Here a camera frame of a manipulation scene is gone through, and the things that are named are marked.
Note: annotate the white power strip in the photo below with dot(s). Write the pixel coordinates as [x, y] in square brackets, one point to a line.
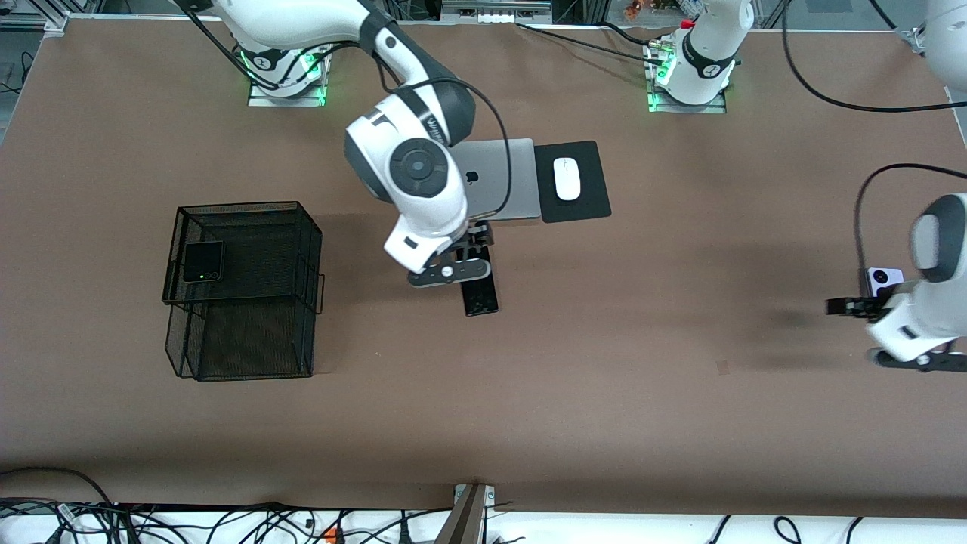
[495, 15]

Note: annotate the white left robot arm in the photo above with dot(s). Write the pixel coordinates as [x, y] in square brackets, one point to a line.
[940, 242]

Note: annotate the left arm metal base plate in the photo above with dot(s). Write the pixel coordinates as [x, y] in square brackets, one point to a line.
[680, 109]

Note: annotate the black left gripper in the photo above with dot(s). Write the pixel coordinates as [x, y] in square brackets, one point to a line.
[859, 307]

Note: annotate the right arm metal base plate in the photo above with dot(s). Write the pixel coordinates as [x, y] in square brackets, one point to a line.
[261, 100]

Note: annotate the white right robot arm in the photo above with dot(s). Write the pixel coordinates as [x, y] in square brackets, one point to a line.
[423, 166]

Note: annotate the black square flip phone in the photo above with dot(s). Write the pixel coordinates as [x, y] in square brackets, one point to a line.
[202, 261]

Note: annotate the black mouse pad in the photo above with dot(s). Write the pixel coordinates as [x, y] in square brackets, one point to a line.
[589, 205]

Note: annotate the white flip phone two lenses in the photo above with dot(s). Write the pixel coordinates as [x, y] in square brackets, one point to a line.
[880, 279]

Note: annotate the black slab smartphone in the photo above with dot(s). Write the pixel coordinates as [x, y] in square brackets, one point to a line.
[481, 298]

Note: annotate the aluminium corner bracket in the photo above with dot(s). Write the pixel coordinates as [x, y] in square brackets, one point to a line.
[914, 36]

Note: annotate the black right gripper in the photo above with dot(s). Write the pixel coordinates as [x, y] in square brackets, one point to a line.
[478, 237]

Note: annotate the white computer mouse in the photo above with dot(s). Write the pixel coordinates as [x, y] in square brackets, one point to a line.
[566, 181]

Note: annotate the silver closed laptop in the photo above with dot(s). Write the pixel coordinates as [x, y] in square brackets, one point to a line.
[521, 181]

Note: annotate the grey metal camera post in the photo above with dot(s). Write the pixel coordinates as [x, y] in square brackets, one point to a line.
[464, 521]

